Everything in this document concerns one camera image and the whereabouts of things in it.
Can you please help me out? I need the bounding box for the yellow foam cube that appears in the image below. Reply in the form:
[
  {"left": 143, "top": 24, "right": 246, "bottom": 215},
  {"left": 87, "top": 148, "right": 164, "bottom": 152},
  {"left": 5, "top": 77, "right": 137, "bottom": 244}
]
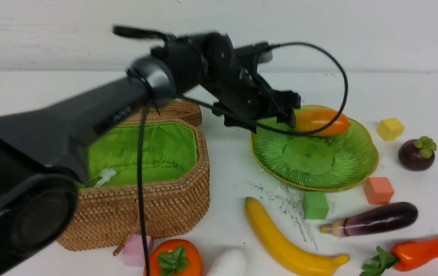
[{"left": 376, "top": 117, "right": 405, "bottom": 141}]

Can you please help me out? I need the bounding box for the orange persimmon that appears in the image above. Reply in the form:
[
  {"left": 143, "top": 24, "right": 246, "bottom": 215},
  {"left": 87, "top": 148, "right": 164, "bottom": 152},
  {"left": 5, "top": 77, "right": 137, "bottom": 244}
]
[{"left": 143, "top": 239, "right": 204, "bottom": 276}]

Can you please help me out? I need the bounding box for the pink foam cube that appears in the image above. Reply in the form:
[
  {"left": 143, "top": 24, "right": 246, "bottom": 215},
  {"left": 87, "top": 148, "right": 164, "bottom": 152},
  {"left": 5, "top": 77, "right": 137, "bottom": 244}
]
[{"left": 123, "top": 234, "right": 145, "bottom": 268}]

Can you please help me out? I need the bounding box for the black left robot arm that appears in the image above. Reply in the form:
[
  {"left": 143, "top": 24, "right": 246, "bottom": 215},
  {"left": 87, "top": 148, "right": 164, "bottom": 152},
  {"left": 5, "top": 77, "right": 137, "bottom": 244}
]
[{"left": 0, "top": 26, "right": 300, "bottom": 275}]

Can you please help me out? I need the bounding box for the purple mangosteen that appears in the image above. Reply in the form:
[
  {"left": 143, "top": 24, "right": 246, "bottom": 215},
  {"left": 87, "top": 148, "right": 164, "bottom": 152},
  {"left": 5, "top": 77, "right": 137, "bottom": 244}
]
[{"left": 397, "top": 136, "right": 437, "bottom": 171}]

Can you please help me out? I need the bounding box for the orange foam cube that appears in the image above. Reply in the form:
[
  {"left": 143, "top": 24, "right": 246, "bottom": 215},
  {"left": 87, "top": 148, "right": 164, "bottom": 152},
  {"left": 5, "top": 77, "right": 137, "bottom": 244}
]
[{"left": 363, "top": 177, "right": 394, "bottom": 205}]

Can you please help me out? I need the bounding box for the orange red pepper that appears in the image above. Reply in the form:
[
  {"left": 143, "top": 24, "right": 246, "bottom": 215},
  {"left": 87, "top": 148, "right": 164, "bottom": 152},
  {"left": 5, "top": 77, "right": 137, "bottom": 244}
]
[{"left": 359, "top": 237, "right": 438, "bottom": 276}]

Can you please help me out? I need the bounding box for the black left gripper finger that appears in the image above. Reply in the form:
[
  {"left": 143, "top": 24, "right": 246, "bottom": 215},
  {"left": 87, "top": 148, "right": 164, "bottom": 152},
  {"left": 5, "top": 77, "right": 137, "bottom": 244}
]
[{"left": 273, "top": 90, "right": 301, "bottom": 128}]

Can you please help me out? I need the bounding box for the woven rattan basket green lining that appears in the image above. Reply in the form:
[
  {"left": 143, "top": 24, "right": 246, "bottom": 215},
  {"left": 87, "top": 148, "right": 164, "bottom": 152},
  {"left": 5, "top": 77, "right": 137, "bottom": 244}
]
[{"left": 57, "top": 118, "right": 211, "bottom": 251}]

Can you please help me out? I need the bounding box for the woven rattan basket lid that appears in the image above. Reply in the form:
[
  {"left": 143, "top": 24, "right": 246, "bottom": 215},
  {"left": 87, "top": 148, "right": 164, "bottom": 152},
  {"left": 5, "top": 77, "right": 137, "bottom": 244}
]
[{"left": 125, "top": 100, "right": 203, "bottom": 127}]

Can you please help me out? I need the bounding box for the yellow banana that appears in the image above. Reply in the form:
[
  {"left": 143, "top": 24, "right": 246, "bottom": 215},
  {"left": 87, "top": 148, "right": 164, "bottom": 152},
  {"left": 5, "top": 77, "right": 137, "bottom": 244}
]
[{"left": 245, "top": 196, "right": 350, "bottom": 276}]

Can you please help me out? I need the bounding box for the green ribbed glass plate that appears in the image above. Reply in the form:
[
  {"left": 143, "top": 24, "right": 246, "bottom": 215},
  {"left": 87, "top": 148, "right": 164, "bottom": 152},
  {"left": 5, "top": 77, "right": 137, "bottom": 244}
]
[{"left": 249, "top": 118, "right": 380, "bottom": 192}]

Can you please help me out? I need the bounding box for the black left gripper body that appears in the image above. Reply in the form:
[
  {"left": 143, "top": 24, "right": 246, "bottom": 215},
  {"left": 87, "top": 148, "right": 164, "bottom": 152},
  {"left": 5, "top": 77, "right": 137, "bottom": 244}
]
[{"left": 203, "top": 43, "right": 280, "bottom": 131}]

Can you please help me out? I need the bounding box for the purple eggplant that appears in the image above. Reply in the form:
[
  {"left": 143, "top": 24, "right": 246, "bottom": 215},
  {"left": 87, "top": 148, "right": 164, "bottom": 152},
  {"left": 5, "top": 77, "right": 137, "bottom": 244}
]
[{"left": 319, "top": 202, "right": 419, "bottom": 238}]

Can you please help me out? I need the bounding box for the white radish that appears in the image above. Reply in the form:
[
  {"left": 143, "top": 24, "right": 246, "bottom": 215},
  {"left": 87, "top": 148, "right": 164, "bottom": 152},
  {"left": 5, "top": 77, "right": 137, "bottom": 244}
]
[{"left": 205, "top": 248, "right": 248, "bottom": 276}]

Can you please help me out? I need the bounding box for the green foam cube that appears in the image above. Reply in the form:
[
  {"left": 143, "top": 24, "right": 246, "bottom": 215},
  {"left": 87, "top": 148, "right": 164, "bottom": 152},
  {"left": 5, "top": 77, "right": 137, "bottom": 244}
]
[{"left": 302, "top": 191, "right": 329, "bottom": 220}]

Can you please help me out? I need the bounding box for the orange yellow mango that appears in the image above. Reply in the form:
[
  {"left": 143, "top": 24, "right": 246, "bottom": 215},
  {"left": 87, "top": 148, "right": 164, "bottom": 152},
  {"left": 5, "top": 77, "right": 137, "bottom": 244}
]
[{"left": 294, "top": 108, "right": 349, "bottom": 137}]

